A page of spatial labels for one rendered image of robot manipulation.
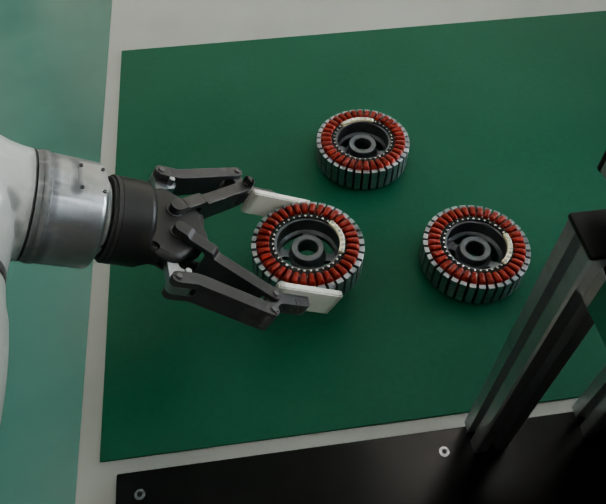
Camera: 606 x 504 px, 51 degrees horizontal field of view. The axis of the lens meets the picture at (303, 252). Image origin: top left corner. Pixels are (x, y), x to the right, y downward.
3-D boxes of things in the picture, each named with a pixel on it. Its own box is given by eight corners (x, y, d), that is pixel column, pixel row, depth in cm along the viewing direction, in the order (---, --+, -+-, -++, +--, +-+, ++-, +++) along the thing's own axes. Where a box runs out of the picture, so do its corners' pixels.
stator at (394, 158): (417, 185, 77) (422, 163, 74) (326, 198, 75) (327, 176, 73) (392, 123, 83) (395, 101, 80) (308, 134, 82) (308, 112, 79)
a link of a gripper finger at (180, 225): (179, 217, 55) (172, 225, 54) (287, 288, 56) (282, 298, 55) (163, 245, 57) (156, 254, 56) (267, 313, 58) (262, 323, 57)
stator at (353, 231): (264, 319, 61) (263, 297, 58) (242, 231, 68) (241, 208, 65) (375, 297, 63) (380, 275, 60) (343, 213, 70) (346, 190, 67)
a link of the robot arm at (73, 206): (39, 123, 50) (115, 141, 53) (14, 201, 55) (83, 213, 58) (39, 208, 44) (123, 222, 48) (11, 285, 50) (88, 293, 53)
